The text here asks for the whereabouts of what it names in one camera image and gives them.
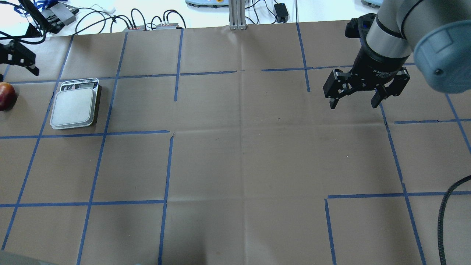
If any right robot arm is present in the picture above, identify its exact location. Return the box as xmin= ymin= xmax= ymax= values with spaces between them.
xmin=323 ymin=0 xmax=471 ymax=109

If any red yellow mango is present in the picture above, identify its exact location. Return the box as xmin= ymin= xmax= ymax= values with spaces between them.
xmin=0 ymin=82 xmax=17 ymax=111

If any silver digital kitchen scale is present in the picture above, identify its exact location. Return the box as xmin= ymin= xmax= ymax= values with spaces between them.
xmin=49 ymin=78 xmax=101 ymax=130

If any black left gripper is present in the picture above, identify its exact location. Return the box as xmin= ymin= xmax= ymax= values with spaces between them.
xmin=0 ymin=40 xmax=40 ymax=77

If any aluminium frame post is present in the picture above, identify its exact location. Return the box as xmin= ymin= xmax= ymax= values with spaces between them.
xmin=228 ymin=0 xmax=247 ymax=31

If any black braided cable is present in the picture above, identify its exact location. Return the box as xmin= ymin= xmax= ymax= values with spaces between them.
xmin=437 ymin=174 xmax=471 ymax=265

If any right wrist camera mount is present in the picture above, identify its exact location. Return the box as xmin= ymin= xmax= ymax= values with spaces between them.
xmin=344 ymin=13 xmax=376 ymax=41

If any black power adapter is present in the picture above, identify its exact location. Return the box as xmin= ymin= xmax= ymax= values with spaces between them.
xmin=273 ymin=2 xmax=289 ymax=23

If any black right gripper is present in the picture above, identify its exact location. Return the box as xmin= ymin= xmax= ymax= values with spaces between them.
xmin=323 ymin=47 xmax=410 ymax=110

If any blue teach pendant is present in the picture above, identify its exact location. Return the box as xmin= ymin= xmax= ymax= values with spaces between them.
xmin=185 ymin=0 xmax=229 ymax=8

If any grey usb hub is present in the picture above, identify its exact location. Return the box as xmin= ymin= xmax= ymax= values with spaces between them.
xmin=123 ymin=25 xmax=148 ymax=32
xmin=154 ymin=23 xmax=182 ymax=30

